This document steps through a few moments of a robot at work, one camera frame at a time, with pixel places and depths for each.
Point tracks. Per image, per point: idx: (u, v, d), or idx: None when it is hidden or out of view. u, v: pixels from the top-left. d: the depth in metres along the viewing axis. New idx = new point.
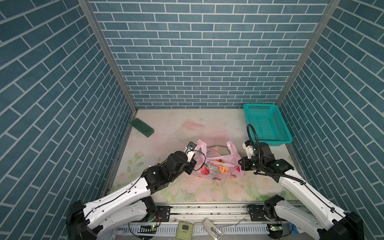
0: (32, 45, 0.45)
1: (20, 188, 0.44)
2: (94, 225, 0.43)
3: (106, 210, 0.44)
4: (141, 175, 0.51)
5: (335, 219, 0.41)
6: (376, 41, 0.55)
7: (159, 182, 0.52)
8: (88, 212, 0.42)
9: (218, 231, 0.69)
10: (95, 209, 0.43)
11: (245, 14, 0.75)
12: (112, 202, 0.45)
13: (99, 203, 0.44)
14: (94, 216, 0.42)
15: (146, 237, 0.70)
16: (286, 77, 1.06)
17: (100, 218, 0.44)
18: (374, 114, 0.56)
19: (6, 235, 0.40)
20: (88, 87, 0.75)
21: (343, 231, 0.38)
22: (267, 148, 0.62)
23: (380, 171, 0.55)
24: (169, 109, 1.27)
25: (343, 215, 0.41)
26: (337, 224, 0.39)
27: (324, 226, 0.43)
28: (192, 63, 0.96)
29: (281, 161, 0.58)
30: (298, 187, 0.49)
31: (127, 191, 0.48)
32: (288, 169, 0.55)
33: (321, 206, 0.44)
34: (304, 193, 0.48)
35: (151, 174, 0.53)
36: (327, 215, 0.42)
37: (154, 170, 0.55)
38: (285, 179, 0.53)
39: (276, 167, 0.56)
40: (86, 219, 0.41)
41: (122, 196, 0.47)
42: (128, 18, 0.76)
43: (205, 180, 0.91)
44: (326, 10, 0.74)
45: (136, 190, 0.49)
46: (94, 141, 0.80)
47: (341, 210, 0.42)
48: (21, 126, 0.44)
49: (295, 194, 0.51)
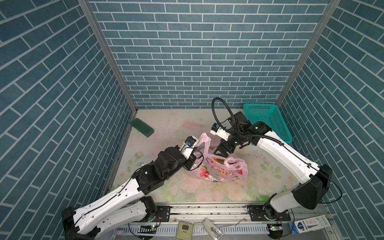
0: (32, 45, 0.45)
1: (20, 188, 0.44)
2: (86, 230, 0.42)
3: (96, 215, 0.42)
4: (133, 175, 0.49)
5: (312, 174, 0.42)
6: (376, 41, 0.55)
7: (151, 182, 0.48)
8: (77, 219, 0.41)
9: (218, 231, 0.69)
10: (85, 215, 0.42)
11: (245, 14, 0.75)
12: (102, 207, 0.43)
13: (90, 208, 0.43)
14: (84, 223, 0.40)
15: (146, 237, 0.70)
16: (286, 77, 1.06)
17: (92, 223, 0.42)
18: (374, 114, 0.56)
19: (6, 235, 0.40)
20: (88, 87, 0.75)
21: (319, 183, 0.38)
22: (241, 116, 0.60)
23: (380, 171, 0.55)
24: (168, 109, 1.27)
25: (317, 169, 0.44)
26: (313, 178, 0.41)
27: (300, 181, 0.45)
28: (192, 64, 0.96)
29: (259, 123, 0.55)
30: (277, 148, 0.48)
31: (117, 194, 0.45)
32: (266, 130, 0.53)
33: (299, 164, 0.45)
34: (283, 153, 0.47)
35: (143, 174, 0.50)
36: (305, 171, 0.43)
37: (146, 169, 0.51)
38: (265, 140, 0.51)
39: (255, 129, 0.53)
40: (76, 226, 0.40)
41: (112, 199, 0.44)
42: (128, 18, 0.76)
43: (205, 180, 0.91)
44: (326, 10, 0.74)
45: (127, 193, 0.46)
46: (94, 141, 0.80)
47: (316, 164, 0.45)
48: (21, 126, 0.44)
49: (273, 155, 0.51)
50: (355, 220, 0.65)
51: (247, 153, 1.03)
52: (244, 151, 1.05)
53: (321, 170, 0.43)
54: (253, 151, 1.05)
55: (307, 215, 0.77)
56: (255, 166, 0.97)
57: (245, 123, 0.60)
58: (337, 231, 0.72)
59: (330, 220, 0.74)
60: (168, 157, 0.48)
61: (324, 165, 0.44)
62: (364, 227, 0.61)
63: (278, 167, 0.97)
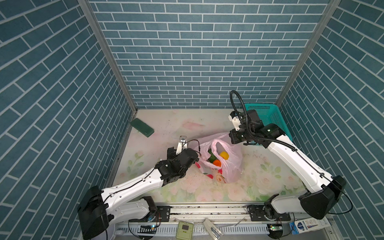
0: (32, 45, 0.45)
1: (19, 188, 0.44)
2: (112, 209, 0.43)
3: (124, 196, 0.45)
4: (155, 166, 0.55)
5: (324, 185, 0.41)
6: (376, 41, 0.55)
7: (171, 174, 0.54)
8: (105, 197, 0.43)
9: (218, 231, 0.69)
10: (113, 194, 0.44)
11: (246, 14, 0.75)
12: (129, 189, 0.46)
13: (116, 189, 0.45)
14: (113, 201, 0.43)
15: (146, 237, 0.70)
16: (286, 77, 1.06)
17: (118, 203, 0.44)
18: (374, 114, 0.56)
19: (6, 235, 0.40)
20: (88, 87, 0.75)
21: (331, 195, 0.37)
22: (255, 115, 0.57)
23: (380, 171, 0.55)
24: (169, 109, 1.27)
25: (331, 180, 0.42)
26: (325, 188, 0.40)
27: (310, 190, 0.43)
28: (192, 64, 0.96)
29: (271, 125, 0.53)
30: (289, 154, 0.47)
31: (142, 180, 0.50)
32: (279, 134, 0.51)
33: (311, 173, 0.43)
34: (295, 160, 0.45)
35: (164, 166, 0.56)
36: (317, 181, 0.41)
37: (166, 163, 0.57)
38: (277, 144, 0.49)
39: (268, 132, 0.51)
40: (105, 203, 0.42)
41: (137, 184, 0.48)
42: (128, 18, 0.77)
43: (205, 180, 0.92)
44: (326, 10, 0.74)
45: (151, 179, 0.51)
46: (94, 141, 0.80)
47: (329, 175, 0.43)
48: (21, 126, 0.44)
49: (283, 159, 0.49)
50: (355, 220, 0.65)
51: (247, 153, 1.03)
52: (244, 151, 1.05)
53: (337, 183, 0.41)
54: (254, 151, 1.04)
55: (307, 215, 0.77)
56: (255, 166, 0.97)
57: (258, 124, 0.57)
58: (337, 231, 0.72)
59: (330, 220, 0.74)
60: (190, 153, 0.59)
61: (337, 176, 0.42)
62: (364, 227, 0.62)
63: (278, 167, 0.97)
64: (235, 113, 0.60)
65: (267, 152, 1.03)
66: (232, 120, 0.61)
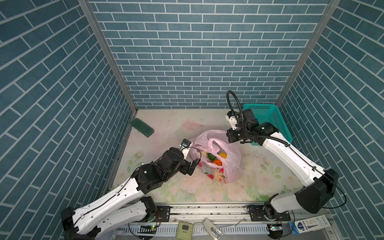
0: (32, 45, 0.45)
1: (19, 188, 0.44)
2: (86, 230, 0.42)
3: (95, 215, 0.42)
4: (133, 174, 0.49)
5: (316, 178, 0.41)
6: (376, 41, 0.55)
7: (150, 181, 0.48)
8: (76, 219, 0.41)
9: (218, 231, 0.69)
10: (84, 215, 0.41)
11: (245, 14, 0.75)
12: (101, 207, 0.43)
13: (89, 208, 0.42)
14: (83, 223, 0.40)
15: (146, 237, 0.70)
16: (286, 77, 1.06)
17: (91, 223, 0.42)
18: (374, 114, 0.56)
19: (6, 235, 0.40)
20: (88, 87, 0.75)
21: (323, 187, 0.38)
22: (250, 114, 0.59)
23: (380, 171, 0.55)
24: (168, 109, 1.27)
25: (323, 173, 0.43)
26: (317, 181, 0.41)
27: (304, 184, 0.44)
28: (192, 64, 0.96)
29: (266, 123, 0.55)
30: (283, 150, 0.48)
31: (116, 194, 0.45)
32: (273, 132, 0.53)
33: (303, 166, 0.44)
34: (288, 155, 0.47)
35: (142, 173, 0.49)
36: (309, 174, 0.43)
37: (146, 168, 0.50)
38: (270, 141, 0.51)
39: (262, 129, 0.54)
40: (75, 226, 0.40)
41: (110, 200, 0.44)
42: (128, 18, 0.77)
43: (205, 180, 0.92)
44: (326, 10, 0.74)
45: (126, 192, 0.45)
46: (94, 141, 0.79)
47: (321, 168, 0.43)
48: (21, 126, 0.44)
49: (278, 156, 0.51)
50: (355, 220, 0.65)
51: (246, 153, 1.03)
52: (244, 150, 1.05)
53: (327, 175, 0.42)
54: (254, 151, 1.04)
55: (307, 215, 0.76)
56: (255, 166, 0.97)
57: (253, 122, 0.60)
58: (337, 231, 0.72)
59: (330, 220, 0.74)
60: (173, 156, 0.50)
61: (329, 169, 0.43)
62: (364, 227, 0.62)
63: (278, 167, 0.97)
64: (232, 113, 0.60)
65: (267, 153, 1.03)
66: (229, 120, 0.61)
